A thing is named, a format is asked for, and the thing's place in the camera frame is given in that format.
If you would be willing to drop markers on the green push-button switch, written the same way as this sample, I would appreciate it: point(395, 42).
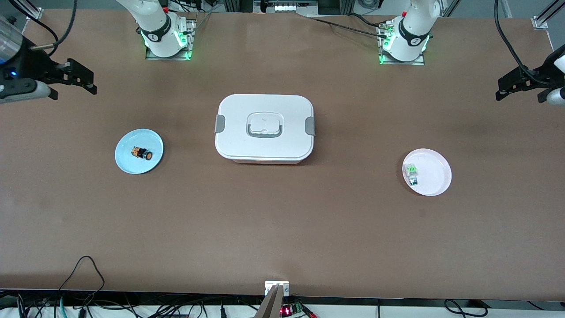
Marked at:
point(411, 170)

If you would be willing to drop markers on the circuit board with red display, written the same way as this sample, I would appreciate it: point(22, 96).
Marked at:
point(287, 311)

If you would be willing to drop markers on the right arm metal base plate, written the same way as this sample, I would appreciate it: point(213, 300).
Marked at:
point(192, 39)

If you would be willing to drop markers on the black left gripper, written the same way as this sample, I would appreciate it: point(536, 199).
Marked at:
point(539, 74)

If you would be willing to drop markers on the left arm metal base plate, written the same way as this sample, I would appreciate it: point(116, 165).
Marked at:
point(417, 62)

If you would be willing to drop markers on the aluminium profile bar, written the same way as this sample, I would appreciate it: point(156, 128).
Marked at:
point(270, 307)

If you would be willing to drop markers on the white plate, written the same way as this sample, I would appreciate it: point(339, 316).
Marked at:
point(432, 174)

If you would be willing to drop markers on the small metal bracket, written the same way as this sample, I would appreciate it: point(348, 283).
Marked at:
point(270, 286)

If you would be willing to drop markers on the white power strip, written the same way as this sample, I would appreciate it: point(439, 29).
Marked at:
point(284, 7)

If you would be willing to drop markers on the orange push-button switch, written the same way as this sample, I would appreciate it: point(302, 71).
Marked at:
point(142, 153)

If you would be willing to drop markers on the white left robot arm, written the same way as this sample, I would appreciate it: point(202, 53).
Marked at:
point(410, 31)

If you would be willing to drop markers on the white lidded container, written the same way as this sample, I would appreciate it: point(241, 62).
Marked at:
point(238, 145)

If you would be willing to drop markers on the metal corner bracket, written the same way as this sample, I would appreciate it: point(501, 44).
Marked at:
point(540, 23)
point(34, 13)

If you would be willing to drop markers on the light blue plate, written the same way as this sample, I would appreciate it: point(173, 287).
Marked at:
point(128, 165)

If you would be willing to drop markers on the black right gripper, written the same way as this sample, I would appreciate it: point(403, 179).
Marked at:
point(32, 65)

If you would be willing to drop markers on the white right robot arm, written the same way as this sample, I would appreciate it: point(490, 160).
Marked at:
point(156, 26)

